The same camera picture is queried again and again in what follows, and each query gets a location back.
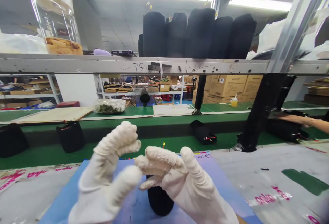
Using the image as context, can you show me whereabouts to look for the person's right hand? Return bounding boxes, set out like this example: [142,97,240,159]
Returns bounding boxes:
[135,146,230,217]

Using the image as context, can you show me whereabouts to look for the person's left hand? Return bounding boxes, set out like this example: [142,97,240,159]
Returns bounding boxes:
[74,121,142,215]

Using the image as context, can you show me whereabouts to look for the black cylindrical pouch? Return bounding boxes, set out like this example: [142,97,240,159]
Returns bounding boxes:
[0,123,30,159]
[266,110,310,144]
[190,119,218,146]
[146,174,175,217]
[56,121,86,154]

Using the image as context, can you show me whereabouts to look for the blue work mat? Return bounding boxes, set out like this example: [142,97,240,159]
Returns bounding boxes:
[38,151,263,224]

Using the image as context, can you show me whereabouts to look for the clear bag of white pieces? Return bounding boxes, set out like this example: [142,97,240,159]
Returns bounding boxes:
[92,98,126,114]

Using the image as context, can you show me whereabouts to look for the clear sheet with pink print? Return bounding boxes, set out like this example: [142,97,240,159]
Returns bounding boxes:
[210,142,329,224]
[0,163,87,224]

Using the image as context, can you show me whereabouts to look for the wooden board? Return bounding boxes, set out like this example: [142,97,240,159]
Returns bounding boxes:
[14,107,94,124]

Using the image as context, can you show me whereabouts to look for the green conveyor belt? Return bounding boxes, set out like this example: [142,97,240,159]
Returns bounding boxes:
[0,100,329,171]

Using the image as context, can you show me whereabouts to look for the red box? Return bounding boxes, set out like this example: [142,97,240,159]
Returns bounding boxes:
[56,101,80,108]

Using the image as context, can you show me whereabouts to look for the clear plastic tray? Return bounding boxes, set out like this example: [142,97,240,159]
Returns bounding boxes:
[153,104,196,116]

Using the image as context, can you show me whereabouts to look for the black desk fan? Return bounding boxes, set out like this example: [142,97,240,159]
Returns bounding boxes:
[128,87,156,107]

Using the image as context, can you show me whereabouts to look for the white work table with boxes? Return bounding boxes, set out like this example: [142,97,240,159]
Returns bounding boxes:
[97,74,196,105]

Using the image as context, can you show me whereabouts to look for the stack of brown cartons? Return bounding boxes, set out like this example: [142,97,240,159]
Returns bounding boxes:
[192,74,264,104]

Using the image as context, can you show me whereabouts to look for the white shelf with boxes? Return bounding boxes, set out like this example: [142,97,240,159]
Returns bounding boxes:
[0,74,62,110]

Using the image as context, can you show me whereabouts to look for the black flat tool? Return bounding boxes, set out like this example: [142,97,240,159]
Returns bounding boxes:
[110,50,138,57]

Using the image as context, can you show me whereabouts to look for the clear plastic bag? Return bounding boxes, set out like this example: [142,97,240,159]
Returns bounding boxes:
[0,33,49,54]

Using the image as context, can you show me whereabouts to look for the row of black pouches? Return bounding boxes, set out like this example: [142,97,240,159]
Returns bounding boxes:
[138,8,257,60]

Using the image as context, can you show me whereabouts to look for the glass jar with white lid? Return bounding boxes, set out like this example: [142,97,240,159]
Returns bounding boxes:
[23,0,84,55]

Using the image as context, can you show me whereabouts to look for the white plastic bags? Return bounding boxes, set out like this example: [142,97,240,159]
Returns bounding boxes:
[246,8,329,60]

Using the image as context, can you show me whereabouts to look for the thin black post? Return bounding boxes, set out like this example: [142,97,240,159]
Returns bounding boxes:
[194,74,207,109]

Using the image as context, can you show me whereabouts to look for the thick black padded post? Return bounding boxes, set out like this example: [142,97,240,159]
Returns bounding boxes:
[237,74,296,152]

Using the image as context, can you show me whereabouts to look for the grey metal shelf frame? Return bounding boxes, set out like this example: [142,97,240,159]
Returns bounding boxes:
[0,0,329,76]

